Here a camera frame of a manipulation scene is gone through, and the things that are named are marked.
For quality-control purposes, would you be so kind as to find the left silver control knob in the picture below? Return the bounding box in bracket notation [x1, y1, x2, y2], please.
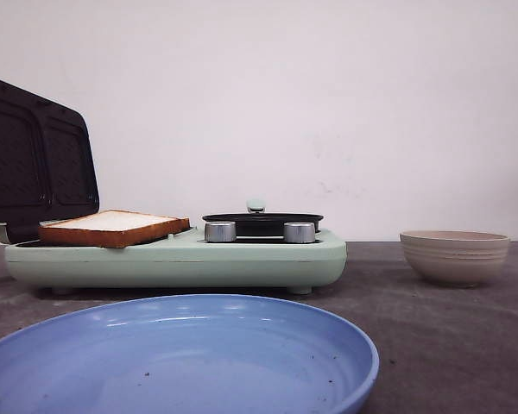
[205, 221, 237, 243]

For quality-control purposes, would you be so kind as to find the mint green breakfast maker base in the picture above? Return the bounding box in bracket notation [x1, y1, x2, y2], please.
[4, 227, 347, 294]

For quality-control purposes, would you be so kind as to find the blue round plate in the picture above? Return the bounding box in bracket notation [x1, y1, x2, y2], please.
[0, 294, 380, 413]

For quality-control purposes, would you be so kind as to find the black round frying pan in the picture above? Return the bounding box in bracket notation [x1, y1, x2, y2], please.
[202, 199, 324, 237]

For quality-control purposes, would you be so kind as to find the right silver control knob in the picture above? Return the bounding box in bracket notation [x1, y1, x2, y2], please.
[283, 222, 316, 244]

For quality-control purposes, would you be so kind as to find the beige ribbed ceramic bowl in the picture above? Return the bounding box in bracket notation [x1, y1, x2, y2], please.
[400, 230, 510, 287]

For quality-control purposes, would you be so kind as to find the silver control knob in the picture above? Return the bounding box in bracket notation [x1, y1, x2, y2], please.
[205, 221, 237, 243]
[283, 222, 316, 244]

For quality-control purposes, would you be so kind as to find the white bread slice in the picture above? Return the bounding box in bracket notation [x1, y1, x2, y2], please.
[38, 210, 191, 248]

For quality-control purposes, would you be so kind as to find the breakfast maker hinged lid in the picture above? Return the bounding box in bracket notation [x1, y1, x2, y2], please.
[0, 80, 99, 244]

